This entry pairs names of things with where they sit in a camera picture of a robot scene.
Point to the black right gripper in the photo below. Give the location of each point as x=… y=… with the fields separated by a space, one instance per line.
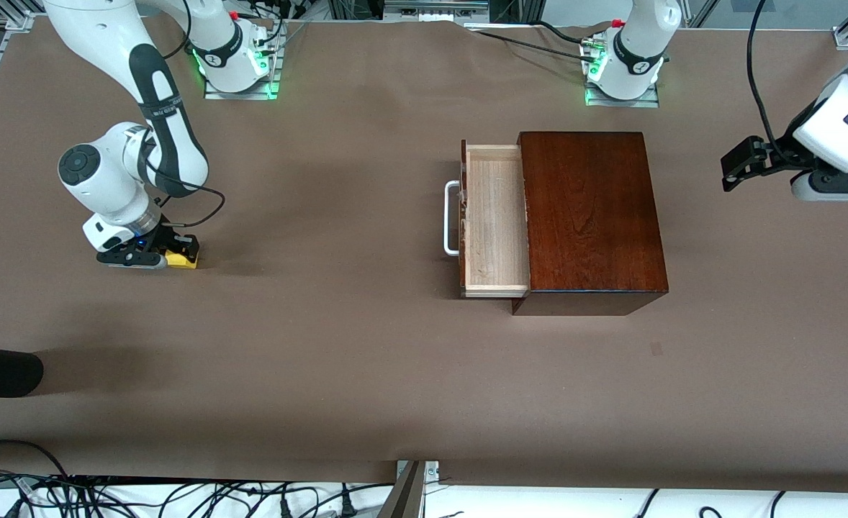
x=170 y=239

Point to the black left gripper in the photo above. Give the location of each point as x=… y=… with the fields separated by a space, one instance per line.
x=775 y=156

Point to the yellow block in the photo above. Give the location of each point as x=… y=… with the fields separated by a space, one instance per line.
x=183 y=261

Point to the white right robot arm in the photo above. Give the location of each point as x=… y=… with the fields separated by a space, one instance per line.
x=107 y=187

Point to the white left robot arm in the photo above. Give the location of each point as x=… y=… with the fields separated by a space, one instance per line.
x=834 y=140

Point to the dark wooden drawer cabinet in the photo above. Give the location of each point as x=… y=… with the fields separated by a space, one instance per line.
x=597 y=216

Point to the brown table cover sheet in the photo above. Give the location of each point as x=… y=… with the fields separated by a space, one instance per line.
x=323 y=324

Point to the black power plug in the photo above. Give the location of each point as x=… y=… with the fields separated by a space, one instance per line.
x=348 y=506
x=285 y=508

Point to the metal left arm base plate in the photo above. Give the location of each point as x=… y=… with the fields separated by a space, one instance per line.
x=622 y=103

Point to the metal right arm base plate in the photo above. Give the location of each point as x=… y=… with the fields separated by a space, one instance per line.
x=240 y=96

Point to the aluminium frame structure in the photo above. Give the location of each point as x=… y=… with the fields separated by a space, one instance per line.
x=517 y=8

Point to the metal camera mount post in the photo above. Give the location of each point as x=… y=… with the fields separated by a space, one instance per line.
x=406 y=496

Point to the grey metal rail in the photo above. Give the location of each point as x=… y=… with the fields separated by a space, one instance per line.
x=435 y=6

